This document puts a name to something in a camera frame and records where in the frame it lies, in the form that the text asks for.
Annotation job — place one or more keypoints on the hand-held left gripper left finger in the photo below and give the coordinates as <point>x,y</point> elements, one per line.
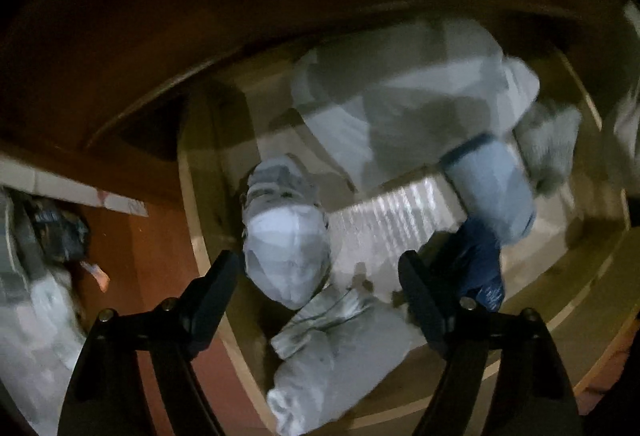
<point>215,296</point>

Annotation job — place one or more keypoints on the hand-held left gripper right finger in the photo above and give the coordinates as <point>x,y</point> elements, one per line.
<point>425,301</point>

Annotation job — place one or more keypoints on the grey white patterned underwear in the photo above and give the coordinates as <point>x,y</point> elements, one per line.
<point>285,241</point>

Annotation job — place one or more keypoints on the pale grey underwear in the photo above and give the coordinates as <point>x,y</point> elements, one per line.
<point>340,356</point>

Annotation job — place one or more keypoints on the light blue underwear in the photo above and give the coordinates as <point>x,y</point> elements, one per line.
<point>490,186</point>

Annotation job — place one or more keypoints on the grey fluffy cloth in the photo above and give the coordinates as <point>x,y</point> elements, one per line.
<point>547,146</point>

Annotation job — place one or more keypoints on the large white underwear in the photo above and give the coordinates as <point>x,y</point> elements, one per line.
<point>390,91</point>

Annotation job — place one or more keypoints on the clear plastic drawer liner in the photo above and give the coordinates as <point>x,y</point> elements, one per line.
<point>380,221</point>

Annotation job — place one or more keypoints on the orange wrapper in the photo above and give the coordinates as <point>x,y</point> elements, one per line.
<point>100,278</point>

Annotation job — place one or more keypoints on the blue plastic packet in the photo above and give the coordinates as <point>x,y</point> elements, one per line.
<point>55,226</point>

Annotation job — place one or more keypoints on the white leaf print cloth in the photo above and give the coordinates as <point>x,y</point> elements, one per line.
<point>35,341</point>

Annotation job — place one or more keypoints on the tall white cardboard box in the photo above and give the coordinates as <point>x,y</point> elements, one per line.
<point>60,186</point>

